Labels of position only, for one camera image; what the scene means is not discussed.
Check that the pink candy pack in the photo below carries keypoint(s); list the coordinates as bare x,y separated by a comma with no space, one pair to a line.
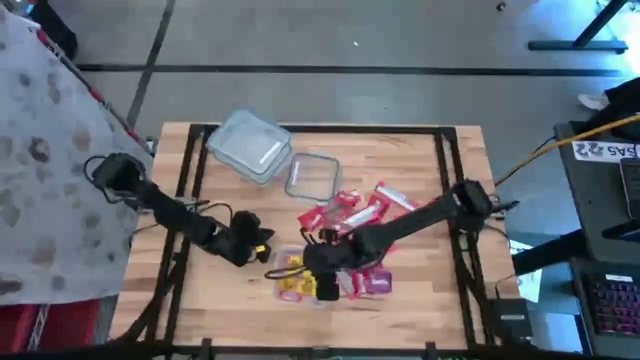
291,296

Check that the black equipment case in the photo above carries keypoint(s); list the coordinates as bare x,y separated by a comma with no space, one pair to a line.
55,30

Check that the yellow candy pack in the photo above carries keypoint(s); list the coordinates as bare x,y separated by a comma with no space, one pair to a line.
294,264
289,283
308,285

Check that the black desk leg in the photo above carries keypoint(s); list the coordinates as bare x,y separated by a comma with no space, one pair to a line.
550,255

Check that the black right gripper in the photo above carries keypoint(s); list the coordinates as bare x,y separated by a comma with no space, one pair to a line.
325,255

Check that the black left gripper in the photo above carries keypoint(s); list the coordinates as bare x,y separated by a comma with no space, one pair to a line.
242,237

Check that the black table base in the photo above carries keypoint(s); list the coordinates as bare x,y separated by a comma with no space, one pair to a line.
575,46

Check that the clear plastic container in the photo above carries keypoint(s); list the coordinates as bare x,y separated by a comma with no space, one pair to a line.
287,251
260,179

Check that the black desk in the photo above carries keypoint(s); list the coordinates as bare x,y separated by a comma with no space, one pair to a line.
590,200

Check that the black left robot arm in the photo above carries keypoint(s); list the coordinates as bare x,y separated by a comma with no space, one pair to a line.
170,212

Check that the black table frame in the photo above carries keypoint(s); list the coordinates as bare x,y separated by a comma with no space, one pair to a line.
350,129

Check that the clear container with yellow candies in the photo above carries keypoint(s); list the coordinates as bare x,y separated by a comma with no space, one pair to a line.
312,177

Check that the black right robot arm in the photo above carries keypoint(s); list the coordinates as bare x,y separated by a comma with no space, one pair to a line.
415,220

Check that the white paper label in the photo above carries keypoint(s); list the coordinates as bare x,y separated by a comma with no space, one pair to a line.
600,151

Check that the black power adapter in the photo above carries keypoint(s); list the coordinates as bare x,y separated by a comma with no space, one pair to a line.
512,320

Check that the red white rod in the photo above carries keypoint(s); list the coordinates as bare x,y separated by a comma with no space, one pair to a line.
94,94

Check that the red bin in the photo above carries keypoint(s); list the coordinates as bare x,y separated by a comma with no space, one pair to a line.
50,325

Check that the grey speckled cloth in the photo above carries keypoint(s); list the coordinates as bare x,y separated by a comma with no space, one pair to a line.
60,175

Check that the black keyboard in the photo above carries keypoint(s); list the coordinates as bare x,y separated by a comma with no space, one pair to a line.
615,305

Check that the white paper sheet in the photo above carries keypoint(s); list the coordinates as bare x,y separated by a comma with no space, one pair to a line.
530,285

